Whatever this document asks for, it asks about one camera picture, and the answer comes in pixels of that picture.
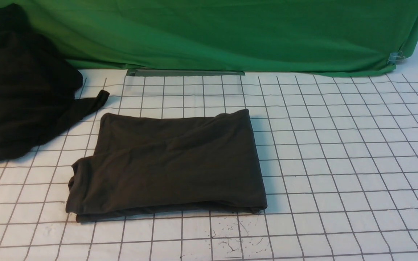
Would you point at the gray long-sleeved shirt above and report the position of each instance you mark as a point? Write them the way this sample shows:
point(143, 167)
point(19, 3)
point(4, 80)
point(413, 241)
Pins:
point(146, 166)

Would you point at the metal strip on table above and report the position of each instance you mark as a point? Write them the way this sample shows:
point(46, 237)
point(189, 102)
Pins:
point(162, 72)

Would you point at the white grid-pattern mat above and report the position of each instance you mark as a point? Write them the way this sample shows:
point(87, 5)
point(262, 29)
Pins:
point(339, 158)

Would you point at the green backdrop cloth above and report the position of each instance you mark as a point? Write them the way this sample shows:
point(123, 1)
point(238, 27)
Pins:
point(327, 37)

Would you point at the dark crumpled garment pile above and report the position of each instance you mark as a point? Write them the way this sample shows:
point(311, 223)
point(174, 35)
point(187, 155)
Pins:
point(37, 88)

